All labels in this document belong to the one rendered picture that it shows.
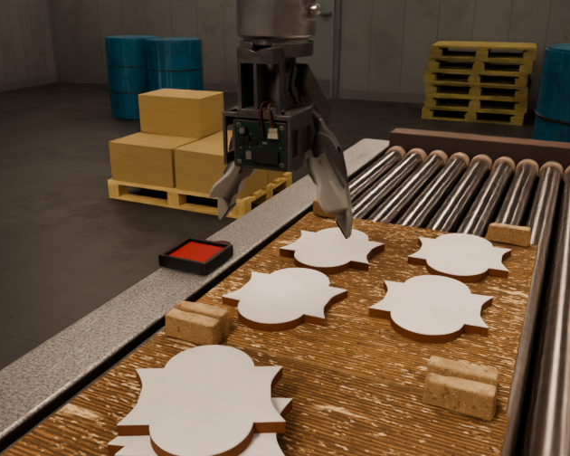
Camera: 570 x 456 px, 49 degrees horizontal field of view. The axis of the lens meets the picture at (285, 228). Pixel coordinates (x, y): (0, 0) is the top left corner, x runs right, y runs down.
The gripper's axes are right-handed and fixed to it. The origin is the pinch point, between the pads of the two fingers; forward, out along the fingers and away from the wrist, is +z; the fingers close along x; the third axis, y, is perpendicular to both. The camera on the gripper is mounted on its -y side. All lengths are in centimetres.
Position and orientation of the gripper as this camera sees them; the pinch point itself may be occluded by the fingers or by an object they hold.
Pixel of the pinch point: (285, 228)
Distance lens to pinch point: 68.7
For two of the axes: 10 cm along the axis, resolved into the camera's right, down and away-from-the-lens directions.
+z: 0.0, 9.4, 3.5
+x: 9.2, 1.3, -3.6
